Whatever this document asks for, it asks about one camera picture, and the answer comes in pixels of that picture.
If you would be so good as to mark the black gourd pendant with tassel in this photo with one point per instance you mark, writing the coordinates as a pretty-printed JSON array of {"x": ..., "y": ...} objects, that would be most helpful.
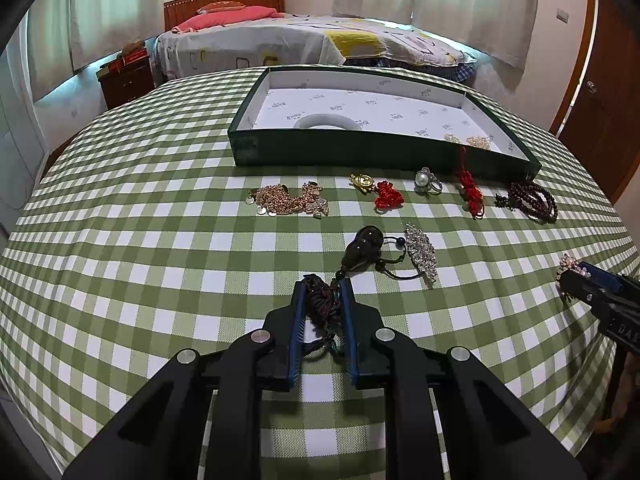
[{"x": 362, "y": 246}]

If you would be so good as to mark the gold charm with red knot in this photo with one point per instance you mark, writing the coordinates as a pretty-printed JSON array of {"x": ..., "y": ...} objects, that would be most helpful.
[{"x": 387, "y": 195}]

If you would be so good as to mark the wooden headboard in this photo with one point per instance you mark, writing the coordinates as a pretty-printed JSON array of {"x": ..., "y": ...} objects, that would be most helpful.
[{"x": 180, "y": 10}]

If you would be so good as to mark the small rose gold brooch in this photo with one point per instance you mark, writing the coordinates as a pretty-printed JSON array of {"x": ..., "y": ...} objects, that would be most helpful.
[{"x": 571, "y": 262}]

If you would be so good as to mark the dark green shallow box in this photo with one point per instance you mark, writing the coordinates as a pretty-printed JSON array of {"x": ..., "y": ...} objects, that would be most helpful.
[{"x": 350, "y": 150}]

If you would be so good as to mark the small orange pillow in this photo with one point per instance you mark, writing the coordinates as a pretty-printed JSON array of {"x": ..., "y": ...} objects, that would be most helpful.
[{"x": 220, "y": 8}]

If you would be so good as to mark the green checked tablecloth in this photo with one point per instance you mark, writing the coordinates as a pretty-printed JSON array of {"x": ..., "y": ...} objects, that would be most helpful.
[{"x": 150, "y": 260}]

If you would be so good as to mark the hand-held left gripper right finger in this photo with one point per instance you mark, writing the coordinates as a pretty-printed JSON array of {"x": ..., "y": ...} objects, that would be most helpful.
[{"x": 350, "y": 332}]

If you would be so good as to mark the silver rhinestone brooch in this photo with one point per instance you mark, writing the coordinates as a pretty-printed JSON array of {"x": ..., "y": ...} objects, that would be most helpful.
[{"x": 420, "y": 250}]

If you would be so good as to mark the bed with patterned quilt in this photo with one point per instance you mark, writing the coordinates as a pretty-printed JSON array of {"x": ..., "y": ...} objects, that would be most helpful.
[{"x": 280, "y": 42}]

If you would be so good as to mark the brown wooden door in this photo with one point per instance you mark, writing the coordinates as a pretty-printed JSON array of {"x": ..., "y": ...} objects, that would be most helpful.
[{"x": 610, "y": 110}]

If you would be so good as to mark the red-brown nightstand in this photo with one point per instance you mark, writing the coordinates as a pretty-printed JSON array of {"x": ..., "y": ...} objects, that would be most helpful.
[{"x": 125, "y": 85}]

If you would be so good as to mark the wall switch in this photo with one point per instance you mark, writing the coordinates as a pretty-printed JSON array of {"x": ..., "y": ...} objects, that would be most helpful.
[{"x": 563, "y": 15}]

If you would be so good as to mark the red box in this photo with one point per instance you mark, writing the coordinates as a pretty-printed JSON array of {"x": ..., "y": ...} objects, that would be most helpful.
[{"x": 131, "y": 60}]

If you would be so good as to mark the white jade bangle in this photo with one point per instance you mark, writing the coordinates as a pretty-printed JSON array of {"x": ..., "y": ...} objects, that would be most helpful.
[{"x": 325, "y": 119}]

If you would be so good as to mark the long red knot tassel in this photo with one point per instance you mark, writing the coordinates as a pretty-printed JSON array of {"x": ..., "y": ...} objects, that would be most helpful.
[{"x": 470, "y": 187}]

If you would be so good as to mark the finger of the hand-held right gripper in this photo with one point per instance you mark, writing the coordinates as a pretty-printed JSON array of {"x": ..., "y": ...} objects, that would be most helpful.
[
  {"x": 580, "y": 287},
  {"x": 602, "y": 274}
]

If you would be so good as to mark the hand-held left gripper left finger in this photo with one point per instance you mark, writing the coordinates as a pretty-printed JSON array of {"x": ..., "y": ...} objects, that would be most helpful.
[{"x": 297, "y": 325}]

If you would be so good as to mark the pink pillow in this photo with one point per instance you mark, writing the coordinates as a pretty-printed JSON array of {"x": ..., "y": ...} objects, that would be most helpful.
[{"x": 225, "y": 19}]

